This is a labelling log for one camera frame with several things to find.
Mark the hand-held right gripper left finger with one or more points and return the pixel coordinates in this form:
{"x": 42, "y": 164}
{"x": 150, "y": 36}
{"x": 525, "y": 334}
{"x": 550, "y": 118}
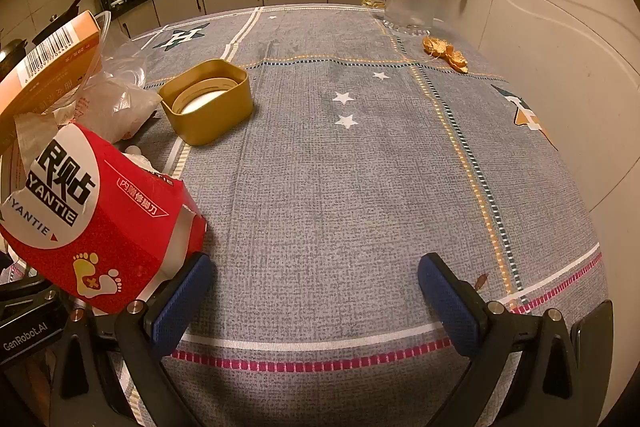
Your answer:
{"x": 185, "y": 297}

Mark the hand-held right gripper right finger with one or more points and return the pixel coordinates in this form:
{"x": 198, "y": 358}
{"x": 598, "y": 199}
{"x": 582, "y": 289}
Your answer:
{"x": 450, "y": 307}

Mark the red cardboard box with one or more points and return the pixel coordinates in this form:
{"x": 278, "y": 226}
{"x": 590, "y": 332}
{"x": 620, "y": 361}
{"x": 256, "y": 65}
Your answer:
{"x": 115, "y": 227}

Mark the yellow square container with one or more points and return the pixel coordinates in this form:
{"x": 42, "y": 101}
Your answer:
{"x": 220, "y": 117}

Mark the small brown leaf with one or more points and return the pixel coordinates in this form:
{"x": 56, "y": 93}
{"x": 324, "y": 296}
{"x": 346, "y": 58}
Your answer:
{"x": 482, "y": 281}

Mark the black flat object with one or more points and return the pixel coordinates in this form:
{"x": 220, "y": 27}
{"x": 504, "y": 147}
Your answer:
{"x": 595, "y": 347}

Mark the grey patterned tablecloth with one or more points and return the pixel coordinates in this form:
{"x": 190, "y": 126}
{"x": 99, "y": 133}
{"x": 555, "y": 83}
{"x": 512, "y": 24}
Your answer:
{"x": 325, "y": 207}

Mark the orange peel piece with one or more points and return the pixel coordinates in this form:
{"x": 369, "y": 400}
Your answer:
{"x": 457, "y": 59}

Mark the clear crumpled plastic bag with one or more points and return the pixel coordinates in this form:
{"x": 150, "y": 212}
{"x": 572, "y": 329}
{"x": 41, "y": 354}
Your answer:
{"x": 120, "y": 57}

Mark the orange snack wrapper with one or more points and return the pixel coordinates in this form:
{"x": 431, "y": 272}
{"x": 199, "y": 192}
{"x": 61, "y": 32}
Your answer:
{"x": 434, "y": 46}

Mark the orange cardboard box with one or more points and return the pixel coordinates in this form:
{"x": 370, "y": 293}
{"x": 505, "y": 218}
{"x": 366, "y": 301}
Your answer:
{"x": 50, "y": 52}

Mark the dark wok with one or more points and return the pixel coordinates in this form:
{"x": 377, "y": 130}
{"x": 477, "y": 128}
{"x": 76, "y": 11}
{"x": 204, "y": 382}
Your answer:
{"x": 10, "y": 52}

